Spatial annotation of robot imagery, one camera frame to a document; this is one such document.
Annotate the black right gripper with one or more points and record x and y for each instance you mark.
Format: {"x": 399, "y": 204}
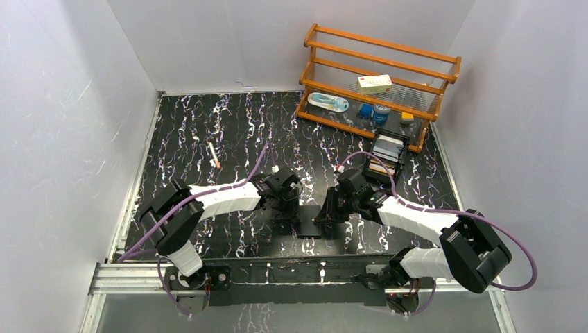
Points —
{"x": 328, "y": 213}

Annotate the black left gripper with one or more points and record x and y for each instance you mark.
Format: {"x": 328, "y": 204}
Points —
{"x": 286, "y": 200}

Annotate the black leather card holder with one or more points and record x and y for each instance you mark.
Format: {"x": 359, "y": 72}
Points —
{"x": 307, "y": 229}

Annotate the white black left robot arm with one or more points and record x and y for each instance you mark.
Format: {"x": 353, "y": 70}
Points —
{"x": 173, "y": 215}

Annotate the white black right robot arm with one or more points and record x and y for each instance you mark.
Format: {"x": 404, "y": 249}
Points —
{"x": 467, "y": 249}

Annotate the black tray with cards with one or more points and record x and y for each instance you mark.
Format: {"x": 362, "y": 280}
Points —
{"x": 391, "y": 148}

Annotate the small pen on table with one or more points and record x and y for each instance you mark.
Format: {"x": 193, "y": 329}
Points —
{"x": 214, "y": 155}

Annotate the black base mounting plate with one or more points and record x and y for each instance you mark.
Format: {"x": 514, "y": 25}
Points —
{"x": 403, "y": 298}

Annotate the white blue packaged item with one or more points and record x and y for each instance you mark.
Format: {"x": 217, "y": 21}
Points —
{"x": 328, "y": 102}

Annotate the small blue cube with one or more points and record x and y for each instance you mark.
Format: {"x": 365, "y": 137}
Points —
{"x": 365, "y": 111}

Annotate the blue round container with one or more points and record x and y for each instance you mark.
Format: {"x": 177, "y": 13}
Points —
{"x": 380, "y": 114}

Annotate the orange wooden shelf rack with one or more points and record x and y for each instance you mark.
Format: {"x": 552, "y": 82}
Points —
{"x": 419, "y": 80}

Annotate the white cardboard box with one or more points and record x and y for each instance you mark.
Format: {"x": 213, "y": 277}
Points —
{"x": 367, "y": 85}

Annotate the aluminium frame rail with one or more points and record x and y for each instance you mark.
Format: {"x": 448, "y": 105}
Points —
{"x": 151, "y": 277}

